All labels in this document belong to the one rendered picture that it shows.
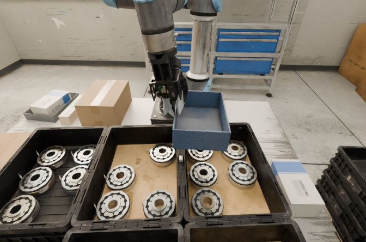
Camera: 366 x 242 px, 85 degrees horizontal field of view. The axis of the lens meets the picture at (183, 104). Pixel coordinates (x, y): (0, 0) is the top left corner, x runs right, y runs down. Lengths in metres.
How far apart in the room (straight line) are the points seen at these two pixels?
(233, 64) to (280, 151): 1.70
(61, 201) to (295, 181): 0.86
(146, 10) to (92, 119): 0.91
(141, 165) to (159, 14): 0.59
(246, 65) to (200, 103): 2.06
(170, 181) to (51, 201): 0.41
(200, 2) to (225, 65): 1.84
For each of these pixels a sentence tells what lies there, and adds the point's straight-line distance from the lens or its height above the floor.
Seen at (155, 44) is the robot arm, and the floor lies 1.35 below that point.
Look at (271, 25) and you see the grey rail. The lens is 2.61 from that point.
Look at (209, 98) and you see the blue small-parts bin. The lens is 0.69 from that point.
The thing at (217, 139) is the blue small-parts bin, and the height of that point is 1.11.
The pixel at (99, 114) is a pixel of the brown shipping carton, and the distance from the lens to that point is 1.21.
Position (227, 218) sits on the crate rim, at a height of 0.93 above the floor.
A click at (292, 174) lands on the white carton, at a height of 0.79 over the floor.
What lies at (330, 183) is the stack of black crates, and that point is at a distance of 1.63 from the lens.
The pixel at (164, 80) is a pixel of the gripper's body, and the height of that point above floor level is 1.27.
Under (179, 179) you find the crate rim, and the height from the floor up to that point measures 0.93.
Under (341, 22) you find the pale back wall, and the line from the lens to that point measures 4.00.
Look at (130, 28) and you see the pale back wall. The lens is 3.52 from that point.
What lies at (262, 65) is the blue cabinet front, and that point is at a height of 0.44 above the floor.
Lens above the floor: 1.49
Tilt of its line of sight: 35 degrees down
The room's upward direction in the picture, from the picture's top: straight up
